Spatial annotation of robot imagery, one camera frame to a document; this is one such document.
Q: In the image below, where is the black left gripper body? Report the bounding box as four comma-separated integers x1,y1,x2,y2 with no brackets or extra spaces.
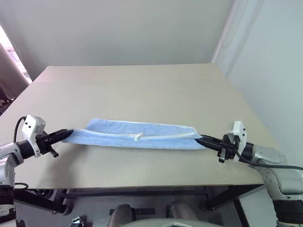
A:
35,132,60,158

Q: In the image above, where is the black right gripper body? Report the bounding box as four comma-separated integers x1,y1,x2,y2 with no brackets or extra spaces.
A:
217,134,239,164

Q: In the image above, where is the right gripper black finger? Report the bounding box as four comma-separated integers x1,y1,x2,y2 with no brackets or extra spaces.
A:
200,134,224,146
194,138,223,151

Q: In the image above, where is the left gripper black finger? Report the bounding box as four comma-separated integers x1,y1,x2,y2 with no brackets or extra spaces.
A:
50,131,72,143
48,128,73,139

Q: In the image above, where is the blue towel with white trim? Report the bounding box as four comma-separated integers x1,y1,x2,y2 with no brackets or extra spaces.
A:
62,118,206,151

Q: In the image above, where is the dark rounded grey shape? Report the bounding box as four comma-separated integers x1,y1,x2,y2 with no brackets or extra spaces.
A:
169,200,200,222
110,204,134,227

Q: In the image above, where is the silver robot body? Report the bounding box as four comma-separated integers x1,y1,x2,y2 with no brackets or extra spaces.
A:
127,217,214,227

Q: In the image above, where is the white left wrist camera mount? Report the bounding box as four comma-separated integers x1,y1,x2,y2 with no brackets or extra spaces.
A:
21,114,46,158

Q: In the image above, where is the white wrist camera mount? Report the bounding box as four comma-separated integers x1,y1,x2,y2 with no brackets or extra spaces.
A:
21,114,46,158
226,121,247,162

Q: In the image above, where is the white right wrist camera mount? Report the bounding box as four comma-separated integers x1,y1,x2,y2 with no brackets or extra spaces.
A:
226,121,247,162

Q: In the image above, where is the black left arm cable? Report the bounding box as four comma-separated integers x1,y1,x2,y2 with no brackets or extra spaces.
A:
14,116,27,143

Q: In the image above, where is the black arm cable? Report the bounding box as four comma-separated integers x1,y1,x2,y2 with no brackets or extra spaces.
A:
233,140,303,171
14,116,27,143

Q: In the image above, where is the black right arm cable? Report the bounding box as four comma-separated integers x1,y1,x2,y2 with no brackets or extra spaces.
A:
233,140,303,171

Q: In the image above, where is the black metal table frame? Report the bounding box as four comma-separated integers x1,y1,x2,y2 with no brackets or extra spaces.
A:
14,183,265,216

